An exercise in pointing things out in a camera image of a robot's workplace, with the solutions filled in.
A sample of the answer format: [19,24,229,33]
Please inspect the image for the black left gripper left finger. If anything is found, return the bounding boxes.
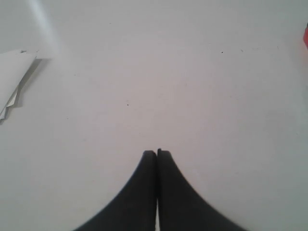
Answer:
[76,151,157,231]

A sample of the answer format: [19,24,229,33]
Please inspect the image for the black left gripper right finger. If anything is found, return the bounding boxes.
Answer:
[157,149,244,231]

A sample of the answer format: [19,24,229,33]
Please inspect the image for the red rubber stamp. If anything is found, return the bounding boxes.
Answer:
[303,25,308,48]

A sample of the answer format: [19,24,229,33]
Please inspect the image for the stack of white papers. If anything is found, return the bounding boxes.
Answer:
[0,49,38,121]

